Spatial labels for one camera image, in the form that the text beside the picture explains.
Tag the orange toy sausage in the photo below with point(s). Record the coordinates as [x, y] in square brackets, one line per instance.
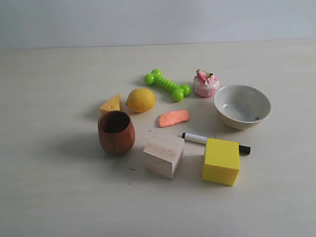
[173, 117]

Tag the yellow lemon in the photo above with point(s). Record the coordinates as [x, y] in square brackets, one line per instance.
[141, 100]

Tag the green toy bone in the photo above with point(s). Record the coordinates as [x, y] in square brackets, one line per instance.
[178, 92]

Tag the light wooden cube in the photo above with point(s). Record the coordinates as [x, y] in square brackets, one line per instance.
[163, 154]

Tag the brown wooden cup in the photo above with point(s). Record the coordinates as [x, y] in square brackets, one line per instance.
[116, 132]

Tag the yellow cheese wedge toy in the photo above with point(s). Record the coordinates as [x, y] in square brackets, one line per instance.
[111, 105]

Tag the pink strawberry cake toy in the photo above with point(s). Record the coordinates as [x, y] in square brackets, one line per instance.
[205, 84]

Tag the yellow foam cube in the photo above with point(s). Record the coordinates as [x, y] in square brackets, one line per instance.
[221, 162]

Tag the white ceramic bowl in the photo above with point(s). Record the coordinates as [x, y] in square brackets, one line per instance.
[241, 106]

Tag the black and white marker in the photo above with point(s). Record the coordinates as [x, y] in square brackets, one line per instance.
[243, 150]

